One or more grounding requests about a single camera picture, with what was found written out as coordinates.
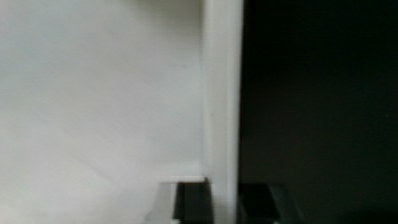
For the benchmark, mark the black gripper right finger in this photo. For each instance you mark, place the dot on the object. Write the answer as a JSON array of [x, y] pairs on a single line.
[[261, 208]]

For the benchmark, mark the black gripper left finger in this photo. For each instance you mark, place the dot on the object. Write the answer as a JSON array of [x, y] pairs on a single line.
[[194, 203]]

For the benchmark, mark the white square tabletop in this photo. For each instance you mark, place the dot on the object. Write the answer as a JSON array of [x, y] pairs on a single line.
[[119, 81]]

